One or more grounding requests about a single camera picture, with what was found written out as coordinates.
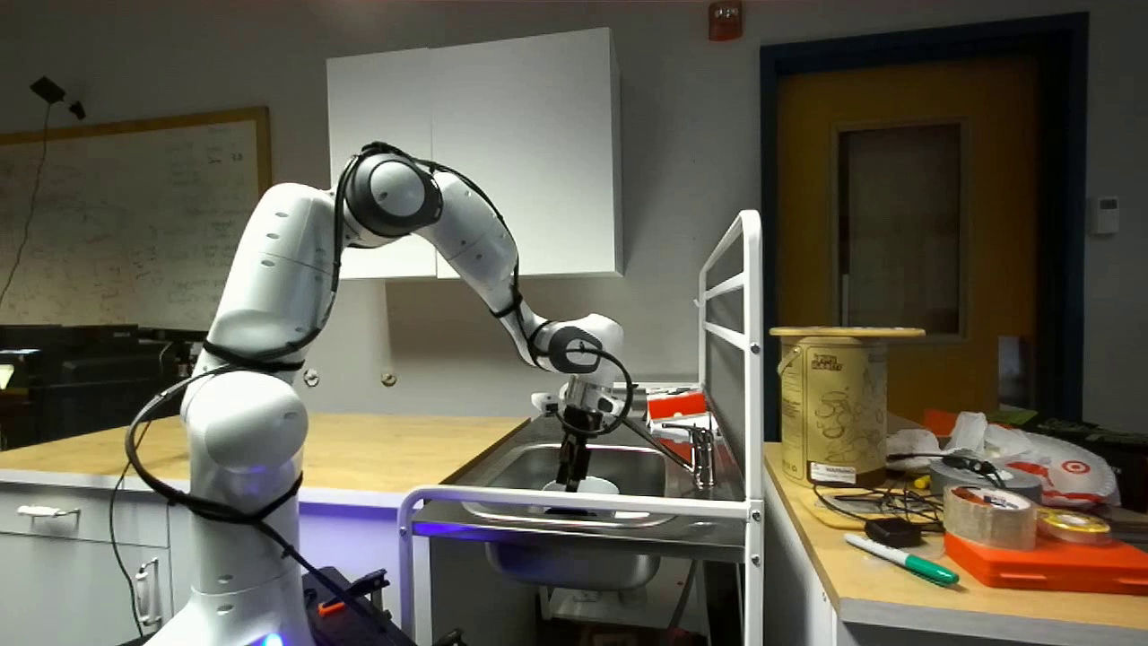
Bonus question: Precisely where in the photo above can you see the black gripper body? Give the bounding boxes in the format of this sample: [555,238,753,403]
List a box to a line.
[555,403,602,462]

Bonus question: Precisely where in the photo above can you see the stainless steel sink counter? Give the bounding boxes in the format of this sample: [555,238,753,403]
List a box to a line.
[398,409,763,591]

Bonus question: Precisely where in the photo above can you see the chrome sink faucet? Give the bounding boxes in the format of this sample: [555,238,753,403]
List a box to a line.
[660,418,726,500]

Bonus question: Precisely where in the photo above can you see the white bowl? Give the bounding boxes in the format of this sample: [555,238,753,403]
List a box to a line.
[538,469,623,503]

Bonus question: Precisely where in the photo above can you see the colourful orange box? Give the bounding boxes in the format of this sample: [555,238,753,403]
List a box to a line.
[641,389,714,424]

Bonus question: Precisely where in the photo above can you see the black floor device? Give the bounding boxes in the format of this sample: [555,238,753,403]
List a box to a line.
[302,565,420,646]

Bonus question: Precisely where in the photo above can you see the small black block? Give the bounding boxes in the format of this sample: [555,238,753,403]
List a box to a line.
[862,512,929,553]

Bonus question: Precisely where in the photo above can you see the green marker pen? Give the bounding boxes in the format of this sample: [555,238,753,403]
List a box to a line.
[840,527,965,591]

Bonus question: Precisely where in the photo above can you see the red fire alarm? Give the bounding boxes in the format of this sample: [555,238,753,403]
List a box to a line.
[703,0,751,46]

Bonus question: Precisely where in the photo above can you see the white plastic bag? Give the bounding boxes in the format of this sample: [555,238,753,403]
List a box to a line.
[883,409,1125,512]

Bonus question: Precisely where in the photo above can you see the flat orange case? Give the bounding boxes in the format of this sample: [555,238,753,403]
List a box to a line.
[940,527,1148,601]

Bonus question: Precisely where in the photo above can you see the black equipment bench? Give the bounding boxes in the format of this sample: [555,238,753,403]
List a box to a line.
[0,320,208,453]

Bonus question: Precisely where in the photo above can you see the round metal tin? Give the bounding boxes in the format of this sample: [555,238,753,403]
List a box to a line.
[1033,506,1113,551]

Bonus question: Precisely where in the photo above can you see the white drawer cabinet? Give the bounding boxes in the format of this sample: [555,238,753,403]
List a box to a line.
[0,469,188,646]

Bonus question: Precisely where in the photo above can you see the white metal rail frame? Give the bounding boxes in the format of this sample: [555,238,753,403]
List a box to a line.
[398,206,772,646]

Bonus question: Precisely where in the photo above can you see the white wall cabinet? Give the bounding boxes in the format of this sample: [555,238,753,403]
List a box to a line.
[323,25,628,286]

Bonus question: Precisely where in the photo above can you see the brown door with dark frame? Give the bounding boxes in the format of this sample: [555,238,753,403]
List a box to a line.
[757,11,1094,442]

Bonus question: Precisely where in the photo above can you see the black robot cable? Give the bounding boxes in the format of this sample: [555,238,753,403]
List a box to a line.
[109,356,400,628]

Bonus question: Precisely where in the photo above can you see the wall whiteboard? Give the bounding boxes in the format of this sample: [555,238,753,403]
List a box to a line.
[0,106,277,339]

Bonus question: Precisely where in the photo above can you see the white wall thermostat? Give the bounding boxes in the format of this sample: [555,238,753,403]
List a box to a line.
[1086,193,1125,241]

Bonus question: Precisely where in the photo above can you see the black wall mounted camera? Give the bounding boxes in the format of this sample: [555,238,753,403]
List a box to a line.
[25,71,91,126]

